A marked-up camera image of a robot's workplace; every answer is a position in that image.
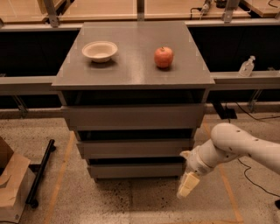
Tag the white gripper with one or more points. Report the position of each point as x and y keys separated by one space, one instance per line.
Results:
x=192 y=162

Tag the grey bottom drawer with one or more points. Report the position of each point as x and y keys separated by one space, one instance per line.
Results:
x=128 y=171

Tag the grey drawer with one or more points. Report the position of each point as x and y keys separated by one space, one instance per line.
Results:
x=134 y=148
x=128 y=171
x=151 y=117

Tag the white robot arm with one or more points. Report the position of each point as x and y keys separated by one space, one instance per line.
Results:
x=226 y=143

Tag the grey middle drawer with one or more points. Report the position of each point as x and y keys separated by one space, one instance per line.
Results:
x=134 y=148

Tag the grey top drawer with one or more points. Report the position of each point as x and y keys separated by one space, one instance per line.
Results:
x=151 y=117

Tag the grey drawer cabinet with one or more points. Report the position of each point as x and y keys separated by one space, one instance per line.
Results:
x=134 y=94

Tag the red apple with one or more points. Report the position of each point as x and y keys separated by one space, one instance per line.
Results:
x=163 y=57

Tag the clear sanitizer bottle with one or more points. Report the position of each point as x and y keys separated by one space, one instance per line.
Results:
x=247 y=67

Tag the white paper bowl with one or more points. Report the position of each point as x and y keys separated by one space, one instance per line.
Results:
x=100 y=51

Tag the black metal bar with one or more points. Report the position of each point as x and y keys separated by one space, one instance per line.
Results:
x=39 y=169

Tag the brown cardboard box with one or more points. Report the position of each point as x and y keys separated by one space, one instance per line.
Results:
x=15 y=183

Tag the black floor bracket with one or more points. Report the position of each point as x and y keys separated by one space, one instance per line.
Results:
x=224 y=112

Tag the grey metal rail frame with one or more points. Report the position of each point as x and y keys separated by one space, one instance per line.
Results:
x=207 y=56

